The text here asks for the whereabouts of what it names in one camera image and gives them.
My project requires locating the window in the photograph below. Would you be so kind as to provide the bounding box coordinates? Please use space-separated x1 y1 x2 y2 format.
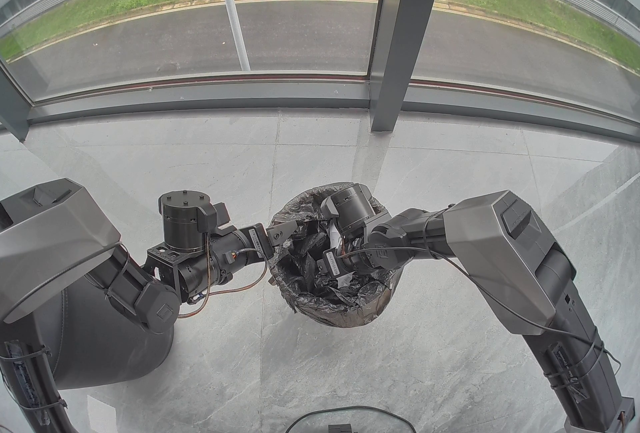
0 0 640 144

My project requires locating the black cable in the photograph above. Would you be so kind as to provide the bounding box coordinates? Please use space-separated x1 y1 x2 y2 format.
344 247 623 374
291 408 417 433

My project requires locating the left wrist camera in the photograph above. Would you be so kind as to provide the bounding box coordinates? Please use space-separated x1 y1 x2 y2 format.
199 202 237 238

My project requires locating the crumpled white paper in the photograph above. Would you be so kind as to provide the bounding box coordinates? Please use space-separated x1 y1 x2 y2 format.
327 221 353 289

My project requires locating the black plastic bag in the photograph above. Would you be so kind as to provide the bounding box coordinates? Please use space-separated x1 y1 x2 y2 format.
267 181 404 330

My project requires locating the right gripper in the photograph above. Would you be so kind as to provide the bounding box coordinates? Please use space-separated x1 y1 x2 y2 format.
324 240 383 283

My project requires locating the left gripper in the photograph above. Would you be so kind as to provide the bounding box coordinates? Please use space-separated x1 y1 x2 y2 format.
177 219 307 303

